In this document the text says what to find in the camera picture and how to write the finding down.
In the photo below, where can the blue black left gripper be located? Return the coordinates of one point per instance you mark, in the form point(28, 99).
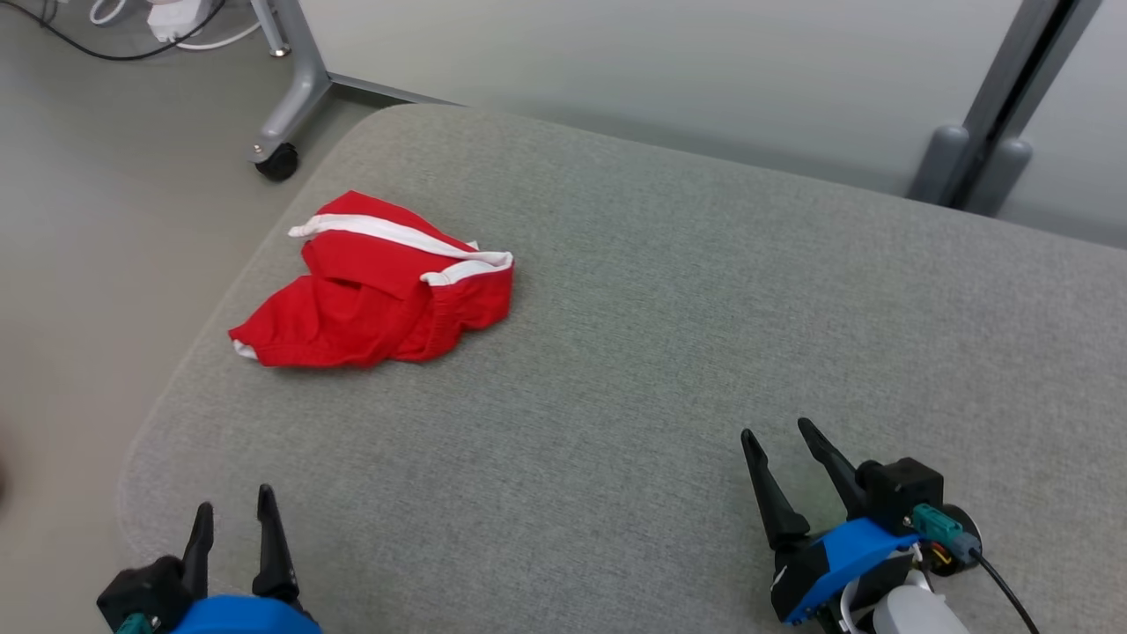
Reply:
point(246, 616)

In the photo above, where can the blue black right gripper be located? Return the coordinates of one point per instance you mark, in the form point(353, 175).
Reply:
point(836, 563)

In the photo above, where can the red shorts with white stripe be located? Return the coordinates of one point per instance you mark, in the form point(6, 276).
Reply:
point(379, 308)

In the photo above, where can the black caster wheel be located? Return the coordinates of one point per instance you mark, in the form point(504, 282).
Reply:
point(277, 164)

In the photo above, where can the grey partition end leg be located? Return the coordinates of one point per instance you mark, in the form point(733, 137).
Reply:
point(299, 88)

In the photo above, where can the white power adapter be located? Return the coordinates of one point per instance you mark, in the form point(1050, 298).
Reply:
point(176, 19)

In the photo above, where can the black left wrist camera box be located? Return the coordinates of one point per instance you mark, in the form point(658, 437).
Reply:
point(145, 590)

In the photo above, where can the grey metal partition post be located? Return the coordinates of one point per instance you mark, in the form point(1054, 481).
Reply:
point(995, 114)

